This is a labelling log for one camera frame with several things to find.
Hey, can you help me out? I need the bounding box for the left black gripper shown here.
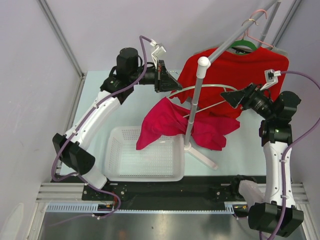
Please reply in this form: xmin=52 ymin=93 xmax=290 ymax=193
xmin=129 ymin=60 xmax=182 ymax=94

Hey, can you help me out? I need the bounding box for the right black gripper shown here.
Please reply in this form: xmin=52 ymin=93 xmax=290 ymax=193
xmin=220 ymin=82 xmax=276 ymax=120

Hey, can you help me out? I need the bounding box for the pale green hanger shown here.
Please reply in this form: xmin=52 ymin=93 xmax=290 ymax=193
xmin=167 ymin=83 xmax=242 ymax=119

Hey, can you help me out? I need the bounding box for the magenta t shirt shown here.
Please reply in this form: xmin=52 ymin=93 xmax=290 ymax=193
xmin=136 ymin=97 xmax=240 ymax=151

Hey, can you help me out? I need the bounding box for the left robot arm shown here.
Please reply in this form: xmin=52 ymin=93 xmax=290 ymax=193
xmin=52 ymin=44 xmax=182 ymax=200

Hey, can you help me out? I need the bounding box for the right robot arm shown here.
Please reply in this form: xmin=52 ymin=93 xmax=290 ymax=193
xmin=220 ymin=83 xmax=304 ymax=239

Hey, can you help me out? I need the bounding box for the red t shirt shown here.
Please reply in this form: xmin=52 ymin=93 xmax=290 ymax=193
xmin=174 ymin=47 xmax=290 ymax=119

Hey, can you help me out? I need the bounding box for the dark green hanger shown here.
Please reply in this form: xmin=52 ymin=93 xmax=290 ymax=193
xmin=229 ymin=33 xmax=258 ymax=51

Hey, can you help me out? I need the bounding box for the grey clothes rack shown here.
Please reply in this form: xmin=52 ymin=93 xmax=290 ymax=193
xmin=184 ymin=0 xmax=281 ymax=170

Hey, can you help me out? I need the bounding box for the grey garment behind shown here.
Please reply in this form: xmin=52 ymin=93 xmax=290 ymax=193
xmin=271 ymin=46 xmax=288 ymax=57

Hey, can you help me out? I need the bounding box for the white perforated plastic basket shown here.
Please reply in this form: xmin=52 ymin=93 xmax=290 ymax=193
xmin=103 ymin=126 xmax=185 ymax=182

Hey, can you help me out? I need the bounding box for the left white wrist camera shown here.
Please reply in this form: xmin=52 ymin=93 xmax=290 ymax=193
xmin=150 ymin=39 xmax=167 ymax=66

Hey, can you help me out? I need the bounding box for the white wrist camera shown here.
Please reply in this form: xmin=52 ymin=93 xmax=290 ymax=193
xmin=150 ymin=39 xmax=167 ymax=66
xmin=260 ymin=69 xmax=281 ymax=91

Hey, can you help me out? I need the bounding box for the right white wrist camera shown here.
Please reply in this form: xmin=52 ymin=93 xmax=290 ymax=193
xmin=260 ymin=69 xmax=281 ymax=91

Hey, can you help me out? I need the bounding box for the pink wire hanger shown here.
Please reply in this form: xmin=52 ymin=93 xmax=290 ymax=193
xmin=242 ymin=9 xmax=274 ymax=49

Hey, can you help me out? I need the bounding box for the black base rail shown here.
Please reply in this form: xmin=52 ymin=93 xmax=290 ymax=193
xmin=51 ymin=174 xmax=267 ymax=211

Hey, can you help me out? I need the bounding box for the white slotted cable duct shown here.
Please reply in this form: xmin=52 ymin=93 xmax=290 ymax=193
xmin=46 ymin=202 xmax=249 ymax=216

